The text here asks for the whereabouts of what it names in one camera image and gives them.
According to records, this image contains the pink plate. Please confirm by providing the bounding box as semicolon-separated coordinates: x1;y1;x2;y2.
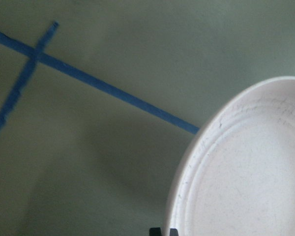
162;76;295;236

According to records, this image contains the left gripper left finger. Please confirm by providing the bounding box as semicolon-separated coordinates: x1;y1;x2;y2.
149;227;161;236

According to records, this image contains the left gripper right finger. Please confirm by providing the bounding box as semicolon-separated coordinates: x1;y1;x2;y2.
169;228;178;236

